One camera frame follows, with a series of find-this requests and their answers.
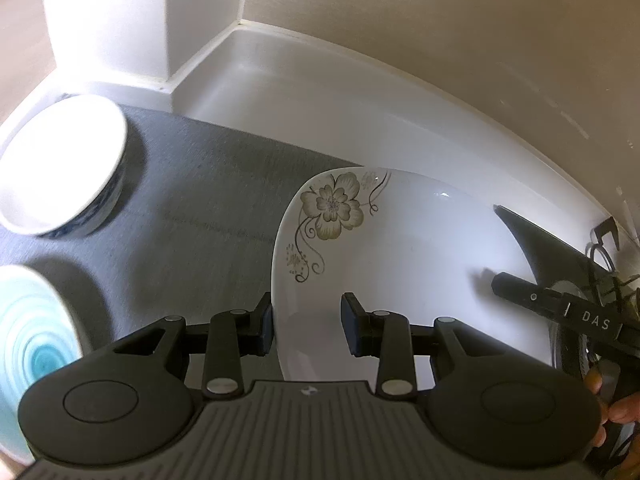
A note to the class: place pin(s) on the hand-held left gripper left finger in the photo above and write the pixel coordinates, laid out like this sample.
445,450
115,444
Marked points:
266,332

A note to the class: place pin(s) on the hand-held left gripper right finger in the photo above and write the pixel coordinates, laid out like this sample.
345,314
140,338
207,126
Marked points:
349,332

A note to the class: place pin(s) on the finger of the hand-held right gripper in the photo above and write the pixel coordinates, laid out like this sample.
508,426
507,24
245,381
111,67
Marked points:
525,295

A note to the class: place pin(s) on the white floral plate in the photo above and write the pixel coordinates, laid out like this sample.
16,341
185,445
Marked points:
410,240

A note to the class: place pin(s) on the teal spiral bowl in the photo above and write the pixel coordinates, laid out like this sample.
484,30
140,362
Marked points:
30,340

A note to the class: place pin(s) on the white bowl with blue pattern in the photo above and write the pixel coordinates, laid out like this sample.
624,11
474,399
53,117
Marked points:
60,160

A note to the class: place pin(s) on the person's right hand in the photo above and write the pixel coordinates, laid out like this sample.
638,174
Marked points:
625,410

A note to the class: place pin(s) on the black stove top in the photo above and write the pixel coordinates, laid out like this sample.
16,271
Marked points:
540,245

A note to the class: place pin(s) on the black pan support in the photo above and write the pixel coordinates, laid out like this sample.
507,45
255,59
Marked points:
611,232

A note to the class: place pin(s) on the grey mat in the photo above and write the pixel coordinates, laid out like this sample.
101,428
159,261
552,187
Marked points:
200,185

